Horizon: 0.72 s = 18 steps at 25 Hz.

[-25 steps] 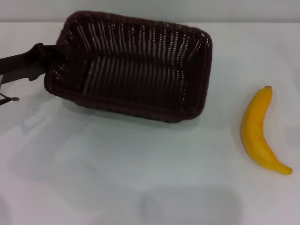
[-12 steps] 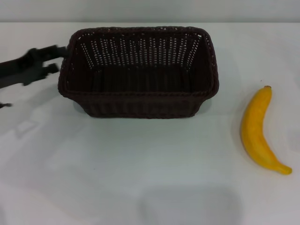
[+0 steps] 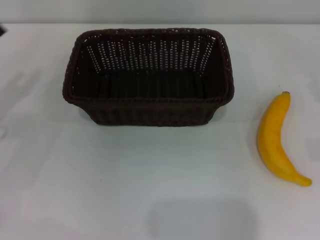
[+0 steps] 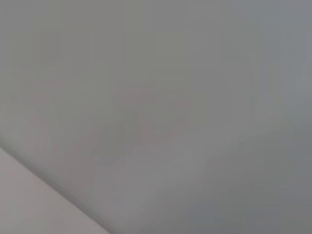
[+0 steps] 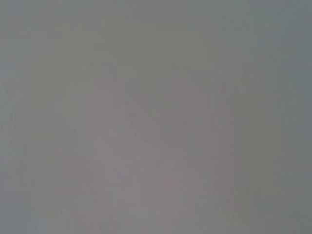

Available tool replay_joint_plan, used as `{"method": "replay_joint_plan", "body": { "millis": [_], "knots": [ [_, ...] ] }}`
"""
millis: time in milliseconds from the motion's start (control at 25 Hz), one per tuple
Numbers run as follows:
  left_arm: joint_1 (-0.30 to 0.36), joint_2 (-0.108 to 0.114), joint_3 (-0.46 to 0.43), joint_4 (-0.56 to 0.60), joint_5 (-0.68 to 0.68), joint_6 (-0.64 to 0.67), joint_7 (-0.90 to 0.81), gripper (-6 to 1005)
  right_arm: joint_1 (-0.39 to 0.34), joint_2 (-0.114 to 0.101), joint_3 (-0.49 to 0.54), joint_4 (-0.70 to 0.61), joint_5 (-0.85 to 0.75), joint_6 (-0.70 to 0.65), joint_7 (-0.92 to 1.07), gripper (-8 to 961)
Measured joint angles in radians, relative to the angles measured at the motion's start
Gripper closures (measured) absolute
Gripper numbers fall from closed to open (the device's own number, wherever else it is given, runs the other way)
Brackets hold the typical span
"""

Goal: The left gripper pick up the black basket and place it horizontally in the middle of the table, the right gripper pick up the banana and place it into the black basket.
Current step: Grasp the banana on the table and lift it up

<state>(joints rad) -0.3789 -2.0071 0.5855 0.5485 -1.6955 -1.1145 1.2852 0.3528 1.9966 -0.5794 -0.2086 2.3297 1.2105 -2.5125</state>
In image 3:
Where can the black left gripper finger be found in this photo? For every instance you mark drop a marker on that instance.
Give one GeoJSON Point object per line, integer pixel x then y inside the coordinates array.
{"type": "Point", "coordinates": [2, 30]}

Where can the dark brown woven basket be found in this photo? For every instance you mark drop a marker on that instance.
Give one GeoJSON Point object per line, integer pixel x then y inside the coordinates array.
{"type": "Point", "coordinates": [150, 111]}

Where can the yellow banana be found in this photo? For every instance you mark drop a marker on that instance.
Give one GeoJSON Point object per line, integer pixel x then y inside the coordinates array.
{"type": "Point", "coordinates": [270, 140]}

